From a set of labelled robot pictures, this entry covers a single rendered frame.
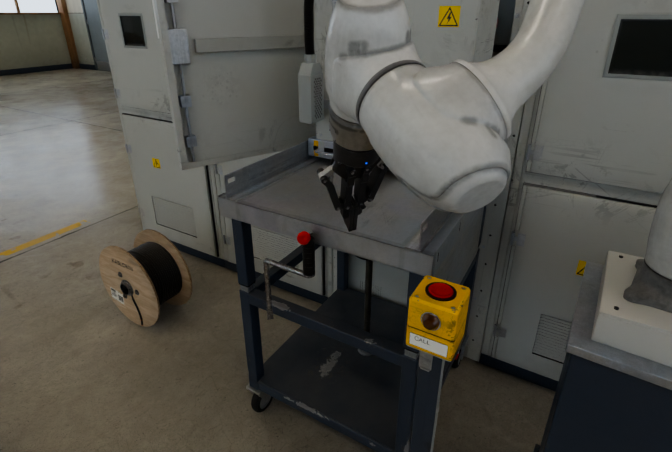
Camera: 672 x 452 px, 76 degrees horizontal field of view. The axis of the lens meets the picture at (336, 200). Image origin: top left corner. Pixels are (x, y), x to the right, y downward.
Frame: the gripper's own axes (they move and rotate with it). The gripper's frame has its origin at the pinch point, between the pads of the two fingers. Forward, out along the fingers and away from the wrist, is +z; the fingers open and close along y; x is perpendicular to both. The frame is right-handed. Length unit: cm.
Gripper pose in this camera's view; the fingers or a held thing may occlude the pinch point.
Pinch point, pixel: (350, 214)
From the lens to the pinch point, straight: 80.6
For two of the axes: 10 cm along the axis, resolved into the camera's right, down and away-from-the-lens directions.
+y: -9.4, 2.4, -2.3
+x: 3.3, 7.4, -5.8
